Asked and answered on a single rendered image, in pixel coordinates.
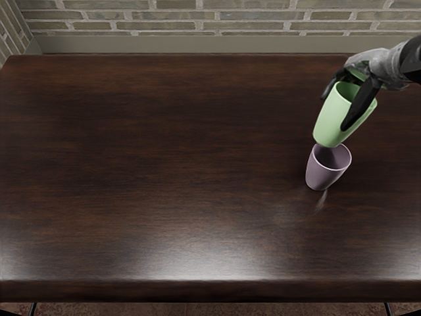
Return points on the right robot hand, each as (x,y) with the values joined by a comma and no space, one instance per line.
(381,64)

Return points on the light green cup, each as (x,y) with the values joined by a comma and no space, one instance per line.
(332,116)

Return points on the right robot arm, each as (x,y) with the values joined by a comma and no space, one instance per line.
(412,59)

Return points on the mauve cup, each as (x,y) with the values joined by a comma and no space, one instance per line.
(324,172)

